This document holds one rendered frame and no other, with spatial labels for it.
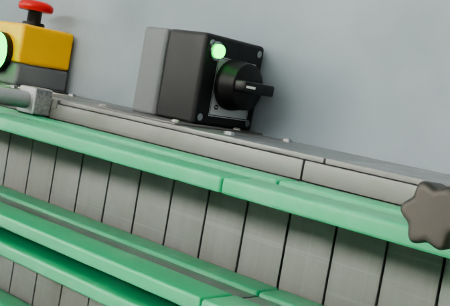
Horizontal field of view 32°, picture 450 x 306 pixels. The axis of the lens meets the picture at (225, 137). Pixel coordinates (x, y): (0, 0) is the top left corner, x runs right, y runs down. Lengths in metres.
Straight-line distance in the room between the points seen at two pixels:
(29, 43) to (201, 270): 0.42
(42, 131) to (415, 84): 0.29
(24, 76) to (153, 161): 0.41
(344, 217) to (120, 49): 0.51
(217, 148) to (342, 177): 0.11
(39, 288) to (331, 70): 0.33
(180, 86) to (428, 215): 0.38
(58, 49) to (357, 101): 0.39
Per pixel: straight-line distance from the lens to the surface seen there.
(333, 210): 0.41
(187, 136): 0.60
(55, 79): 0.92
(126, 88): 0.85
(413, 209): 0.34
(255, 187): 0.44
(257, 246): 0.55
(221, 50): 0.66
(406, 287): 0.49
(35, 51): 0.90
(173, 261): 0.57
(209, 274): 0.54
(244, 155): 0.56
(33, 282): 0.75
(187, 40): 0.68
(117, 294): 0.53
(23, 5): 0.92
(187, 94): 0.67
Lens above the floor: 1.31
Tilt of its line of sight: 49 degrees down
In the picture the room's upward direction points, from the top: 84 degrees counter-clockwise
